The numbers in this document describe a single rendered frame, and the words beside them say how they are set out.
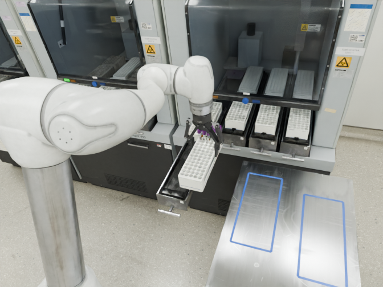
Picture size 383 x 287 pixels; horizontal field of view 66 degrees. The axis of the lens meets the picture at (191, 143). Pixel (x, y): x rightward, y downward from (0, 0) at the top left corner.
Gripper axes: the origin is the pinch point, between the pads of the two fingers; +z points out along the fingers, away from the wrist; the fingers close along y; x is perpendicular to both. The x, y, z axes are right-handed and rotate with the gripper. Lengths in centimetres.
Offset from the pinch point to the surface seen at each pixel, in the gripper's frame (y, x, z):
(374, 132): 99, 146, 86
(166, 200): -11.0, -21.1, 13.3
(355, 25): 49, 35, -42
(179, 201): -4.5, -21.0, 11.8
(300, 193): 41.1, -5.5, 9.5
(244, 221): 23.1, -24.3, 9.4
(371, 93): 87, 146, 49
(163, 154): -37, 24, 34
